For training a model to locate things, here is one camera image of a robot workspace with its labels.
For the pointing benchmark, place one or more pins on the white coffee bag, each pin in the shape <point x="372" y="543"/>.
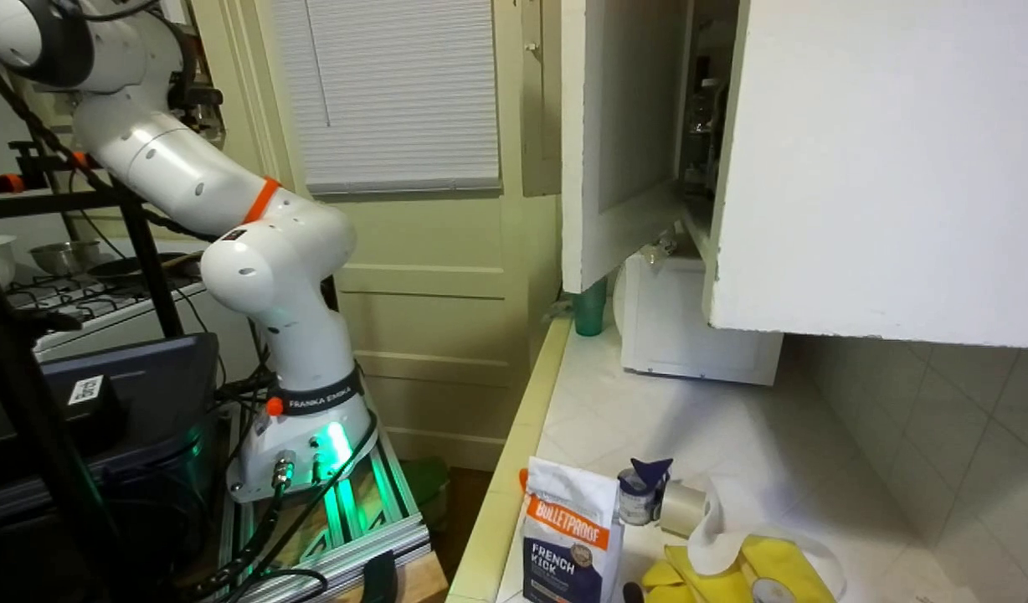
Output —
<point x="570" y="533"/>

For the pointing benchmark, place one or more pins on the green plastic cup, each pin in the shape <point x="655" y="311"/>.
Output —
<point x="590" y="311"/>

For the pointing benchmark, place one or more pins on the black metal stand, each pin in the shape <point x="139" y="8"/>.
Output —
<point x="64" y="472"/>

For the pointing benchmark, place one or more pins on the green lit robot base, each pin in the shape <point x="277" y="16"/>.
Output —
<point x="324" y="527"/>

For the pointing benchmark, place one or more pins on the masking tape roll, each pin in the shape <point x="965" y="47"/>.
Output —
<point x="686" y="512"/>

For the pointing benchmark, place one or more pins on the white microwave oven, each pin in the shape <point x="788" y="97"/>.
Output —
<point x="663" y="330"/>

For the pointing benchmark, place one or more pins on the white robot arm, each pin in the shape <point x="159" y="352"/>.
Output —
<point x="269" y="249"/>

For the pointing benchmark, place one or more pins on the white right cabinet door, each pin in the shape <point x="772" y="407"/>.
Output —
<point x="876" y="172"/>

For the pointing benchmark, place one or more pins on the cream panelled door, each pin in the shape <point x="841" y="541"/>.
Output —
<point x="444" y="293"/>

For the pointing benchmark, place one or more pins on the blue clip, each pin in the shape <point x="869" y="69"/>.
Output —
<point x="642" y="491"/>

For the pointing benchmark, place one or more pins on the white window blind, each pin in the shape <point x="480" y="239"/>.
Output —
<point x="391" y="94"/>

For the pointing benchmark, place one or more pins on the cream cabinet door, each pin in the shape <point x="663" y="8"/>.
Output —
<point x="622" y="94"/>

